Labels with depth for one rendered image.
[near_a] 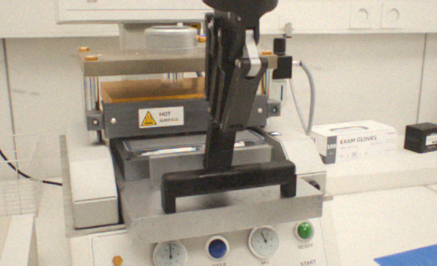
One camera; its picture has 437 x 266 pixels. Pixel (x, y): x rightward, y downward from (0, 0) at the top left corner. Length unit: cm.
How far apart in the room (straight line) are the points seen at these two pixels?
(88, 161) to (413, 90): 121
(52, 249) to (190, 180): 50
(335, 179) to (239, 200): 64
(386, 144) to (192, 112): 78
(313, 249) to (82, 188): 30
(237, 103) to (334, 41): 100
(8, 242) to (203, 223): 36
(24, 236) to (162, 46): 36
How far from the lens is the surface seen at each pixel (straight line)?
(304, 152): 66
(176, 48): 70
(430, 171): 130
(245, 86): 45
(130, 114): 63
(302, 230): 63
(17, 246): 77
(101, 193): 57
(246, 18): 44
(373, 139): 131
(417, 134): 140
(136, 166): 59
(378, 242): 96
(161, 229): 50
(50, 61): 128
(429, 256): 94
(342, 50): 146
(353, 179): 118
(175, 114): 64
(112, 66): 63
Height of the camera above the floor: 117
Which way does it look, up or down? 14 degrees down
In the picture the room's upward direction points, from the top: straight up
